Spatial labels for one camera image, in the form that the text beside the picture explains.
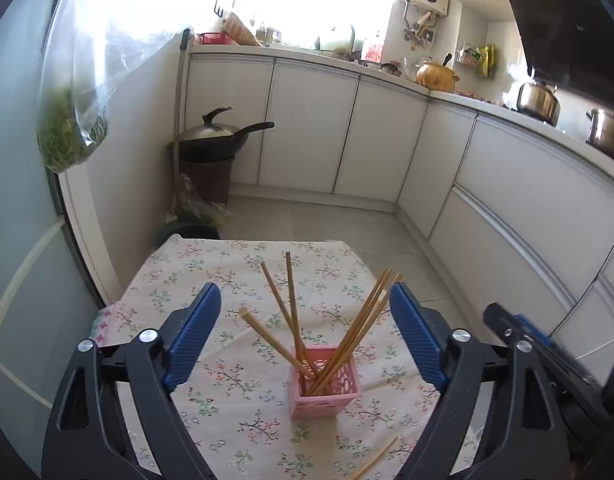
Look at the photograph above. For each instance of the white kitchen countertop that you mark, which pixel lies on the white kitchen countertop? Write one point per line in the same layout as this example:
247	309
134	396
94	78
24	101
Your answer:
462	100

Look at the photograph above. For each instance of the bundle of wooden chopsticks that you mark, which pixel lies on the bundle of wooden chopsticks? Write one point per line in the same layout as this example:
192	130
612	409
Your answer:
292	310

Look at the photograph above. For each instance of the white kitchen cabinets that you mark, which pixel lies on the white kitchen cabinets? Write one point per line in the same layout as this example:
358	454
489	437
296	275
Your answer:
512	200

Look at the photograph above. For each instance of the brown bin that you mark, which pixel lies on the brown bin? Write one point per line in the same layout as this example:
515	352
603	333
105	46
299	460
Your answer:
207	180

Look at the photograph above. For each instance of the clear plastic bag of greens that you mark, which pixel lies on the clear plastic bag of greens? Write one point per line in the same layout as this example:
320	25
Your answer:
62	135

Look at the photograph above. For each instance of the dark round basin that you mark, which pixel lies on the dark round basin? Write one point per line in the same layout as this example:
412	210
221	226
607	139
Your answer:
187	232

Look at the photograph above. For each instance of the black wok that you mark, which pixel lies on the black wok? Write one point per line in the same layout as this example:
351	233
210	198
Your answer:
212	150

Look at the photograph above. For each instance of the golden cooking pot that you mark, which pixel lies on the golden cooking pot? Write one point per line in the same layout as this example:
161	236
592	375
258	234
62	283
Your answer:
437	77

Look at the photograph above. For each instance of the black range hood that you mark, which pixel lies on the black range hood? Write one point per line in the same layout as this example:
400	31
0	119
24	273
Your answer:
567	20

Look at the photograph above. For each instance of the bag of green vegetables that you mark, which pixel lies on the bag of green vegetables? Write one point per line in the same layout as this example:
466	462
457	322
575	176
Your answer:
199	207

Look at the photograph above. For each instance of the large steel pot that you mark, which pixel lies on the large steel pot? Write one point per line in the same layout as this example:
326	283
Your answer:
607	135

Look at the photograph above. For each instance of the wall rack with packets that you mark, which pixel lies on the wall rack with packets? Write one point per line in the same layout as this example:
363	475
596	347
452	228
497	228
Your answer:
479	60

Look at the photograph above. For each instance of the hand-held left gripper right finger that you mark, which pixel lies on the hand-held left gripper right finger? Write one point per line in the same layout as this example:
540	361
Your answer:
417	340

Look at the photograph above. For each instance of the mop pole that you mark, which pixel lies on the mop pole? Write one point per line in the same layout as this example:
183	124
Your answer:
179	110

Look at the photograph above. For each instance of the pink perforated plastic basket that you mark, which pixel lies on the pink perforated plastic basket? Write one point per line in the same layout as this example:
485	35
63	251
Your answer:
327	402

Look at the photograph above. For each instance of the woven bamboo board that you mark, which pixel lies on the woven bamboo board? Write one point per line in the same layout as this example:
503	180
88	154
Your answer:
242	30

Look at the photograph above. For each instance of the single bamboo chopstick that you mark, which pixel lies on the single bamboo chopstick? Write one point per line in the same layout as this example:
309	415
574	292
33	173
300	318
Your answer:
374	457

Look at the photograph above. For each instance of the small steel pot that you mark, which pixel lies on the small steel pot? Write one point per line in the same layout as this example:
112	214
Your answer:
537	102

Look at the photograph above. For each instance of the floral tablecloth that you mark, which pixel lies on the floral tablecloth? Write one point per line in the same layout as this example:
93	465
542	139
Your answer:
227	270

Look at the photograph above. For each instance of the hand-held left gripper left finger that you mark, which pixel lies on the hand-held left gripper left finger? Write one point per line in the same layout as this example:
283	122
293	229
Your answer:
194	340

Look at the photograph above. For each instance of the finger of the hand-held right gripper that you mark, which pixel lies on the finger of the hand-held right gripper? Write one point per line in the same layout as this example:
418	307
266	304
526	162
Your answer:
532	330
497	317

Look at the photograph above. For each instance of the black wall hooks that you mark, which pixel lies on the black wall hooks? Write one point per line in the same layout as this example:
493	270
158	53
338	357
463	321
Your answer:
218	8

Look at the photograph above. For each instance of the water heater pipes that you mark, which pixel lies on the water heater pipes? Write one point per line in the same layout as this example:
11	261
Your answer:
419	30

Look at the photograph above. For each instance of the red plastic basket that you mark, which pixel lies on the red plastic basket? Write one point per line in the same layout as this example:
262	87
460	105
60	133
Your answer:
217	39

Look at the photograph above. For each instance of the dark wok lid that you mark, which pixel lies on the dark wok lid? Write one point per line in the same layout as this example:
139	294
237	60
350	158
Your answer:
207	130

